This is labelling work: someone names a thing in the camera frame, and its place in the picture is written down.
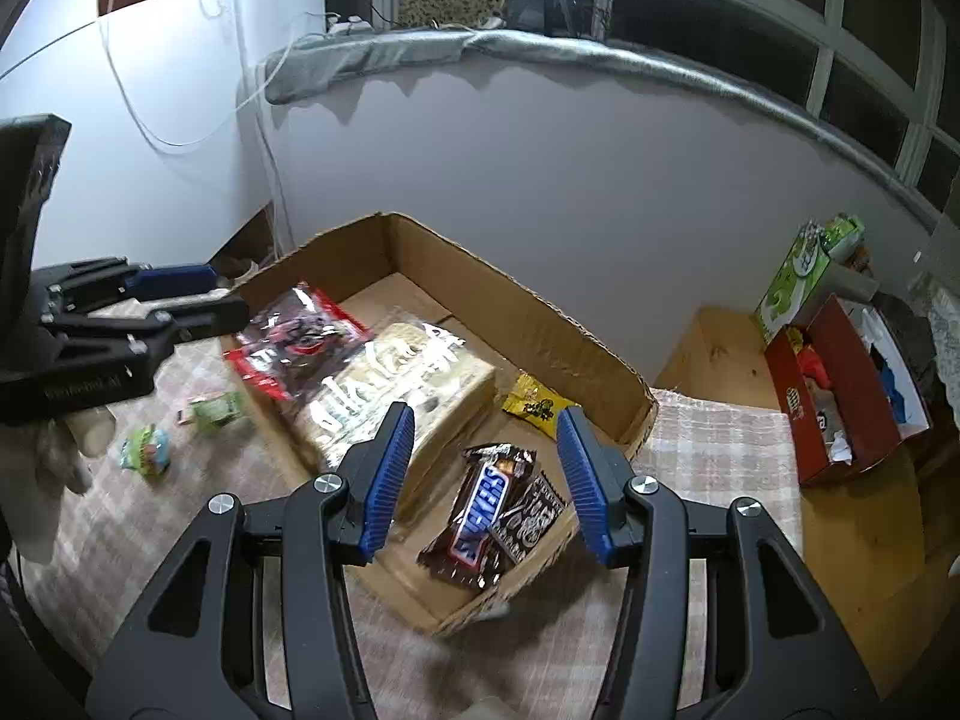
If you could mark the black white small packet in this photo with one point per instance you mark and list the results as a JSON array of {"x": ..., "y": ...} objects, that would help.
[{"x": 529, "y": 517}]

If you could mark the grey windowsill cloth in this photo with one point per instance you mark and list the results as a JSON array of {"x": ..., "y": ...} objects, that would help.
[{"x": 525, "y": 49}]

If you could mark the clear cracker packet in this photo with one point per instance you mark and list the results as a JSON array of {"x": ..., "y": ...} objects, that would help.
[{"x": 420, "y": 382}]

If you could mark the green round candy packet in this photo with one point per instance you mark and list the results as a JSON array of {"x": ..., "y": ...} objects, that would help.
[{"x": 146, "y": 450}]

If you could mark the yellow small packet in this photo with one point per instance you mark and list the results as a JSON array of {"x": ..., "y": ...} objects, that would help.
[{"x": 536, "y": 405}]

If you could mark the white cabinet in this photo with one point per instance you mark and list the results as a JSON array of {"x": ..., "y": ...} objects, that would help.
[{"x": 112, "y": 187}]

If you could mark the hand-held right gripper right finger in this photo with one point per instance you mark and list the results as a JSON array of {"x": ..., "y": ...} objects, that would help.
[{"x": 589, "y": 480}]

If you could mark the red dried plum packet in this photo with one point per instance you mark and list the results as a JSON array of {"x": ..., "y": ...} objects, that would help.
[{"x": 300, "y": 337}]

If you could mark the plaid tablecloth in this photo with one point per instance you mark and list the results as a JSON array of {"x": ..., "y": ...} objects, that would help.
[{"x": 187, "y": 525}]

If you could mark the white lace tablecloth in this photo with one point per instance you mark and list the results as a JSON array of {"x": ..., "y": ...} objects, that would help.
[{"x": 946, "y": 337}]

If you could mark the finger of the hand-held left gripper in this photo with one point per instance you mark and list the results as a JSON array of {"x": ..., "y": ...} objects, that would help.
[
  {"x": 172, "y": 281},
  {"x": 195, "y": 319}
]

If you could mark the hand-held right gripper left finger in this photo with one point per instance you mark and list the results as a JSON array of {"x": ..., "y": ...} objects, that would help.
[{"x": 386, "y": 472}]

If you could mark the red box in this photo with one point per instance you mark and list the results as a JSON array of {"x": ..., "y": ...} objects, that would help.
[{"x": 832, "y": 360}]

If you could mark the white power strip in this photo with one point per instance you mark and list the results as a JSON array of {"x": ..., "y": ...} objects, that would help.
[{"x": 349, "y": 24}]

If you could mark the green candy wrapper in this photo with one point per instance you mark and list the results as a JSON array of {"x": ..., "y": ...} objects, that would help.
[{"x": 214, "y": 411}]

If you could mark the cardboard box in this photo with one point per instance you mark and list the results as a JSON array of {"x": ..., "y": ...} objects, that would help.
[{"x": 570, "y": 345}]

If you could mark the green carton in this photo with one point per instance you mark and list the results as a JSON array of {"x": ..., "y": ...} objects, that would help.
[{"x": 795, "y": 277}]

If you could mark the brown chocolate bar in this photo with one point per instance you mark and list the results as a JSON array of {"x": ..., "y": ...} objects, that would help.
[{"x": 480, "y": 510}]

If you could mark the person's left hand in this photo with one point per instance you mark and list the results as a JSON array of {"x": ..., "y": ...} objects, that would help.
[{"x": 52, "y": 457}]

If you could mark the window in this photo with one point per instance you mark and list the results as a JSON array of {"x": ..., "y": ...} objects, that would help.
[{"x": 712, "y": 22}]

